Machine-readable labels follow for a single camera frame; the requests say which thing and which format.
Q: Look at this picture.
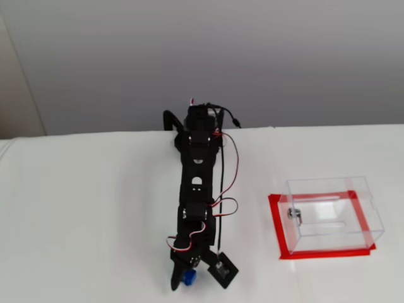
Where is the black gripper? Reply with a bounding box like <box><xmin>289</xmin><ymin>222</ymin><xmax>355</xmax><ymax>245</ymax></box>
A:
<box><xmin>170</xmin><ymin>231</ymin><xmax>229</xmax><ymax>292</ymax></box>

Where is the blue lego brick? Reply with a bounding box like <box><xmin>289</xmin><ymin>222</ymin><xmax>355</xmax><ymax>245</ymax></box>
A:
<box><xmin>183</xmin><ymin>268</ymin><xmax>199</xmax><ymax>287</ymax></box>

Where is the silver box lock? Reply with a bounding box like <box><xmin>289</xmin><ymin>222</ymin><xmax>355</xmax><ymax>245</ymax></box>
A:
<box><xmin>286</xmin><ymin>208</ymin><xmax>304</xmax><ymax>227</ymax></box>

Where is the transparent plastic box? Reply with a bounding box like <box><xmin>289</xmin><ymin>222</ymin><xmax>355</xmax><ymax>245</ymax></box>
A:
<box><xmin>277</xmin><ymin>175</ymin><xmax>386</xmax><ymax>256</ymax></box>

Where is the black table clamp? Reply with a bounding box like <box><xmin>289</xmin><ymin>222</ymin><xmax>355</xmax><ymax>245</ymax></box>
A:
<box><xmin>162</xmin><ymin>109</ymin><xmax>186</xmax><ymax>134</ymax></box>

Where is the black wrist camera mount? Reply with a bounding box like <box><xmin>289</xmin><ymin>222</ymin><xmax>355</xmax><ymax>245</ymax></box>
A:
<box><xmin>206</xmin><ymin>251</ymin><xmax>240</xmax><ymax>290</ymax></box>

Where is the red white wrist wire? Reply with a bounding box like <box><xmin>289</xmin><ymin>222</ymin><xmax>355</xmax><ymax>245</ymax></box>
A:
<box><xmin>165</xmin><ymin>220</ymin><xmax>208</xmax><ymax>254</ymax></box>

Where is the long red servo wire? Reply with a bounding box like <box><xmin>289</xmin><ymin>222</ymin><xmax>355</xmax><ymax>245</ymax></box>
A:
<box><xmin>212</xmin><ymin>132</ymin><xmax>240</xmax><ymax>219</ymax></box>

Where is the red tape frame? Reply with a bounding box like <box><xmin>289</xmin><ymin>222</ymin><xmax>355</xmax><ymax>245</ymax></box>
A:
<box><xmin>268</xmin><ymin>189</ymin><xmax>377</xmax><ymax>261</ymax></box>

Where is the black power cable plug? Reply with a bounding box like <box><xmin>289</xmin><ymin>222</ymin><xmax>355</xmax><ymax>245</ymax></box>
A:
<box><xmin>206</xmin><ymin>102</ymin><xmax>244</xmax><ymax>130</ymax></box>

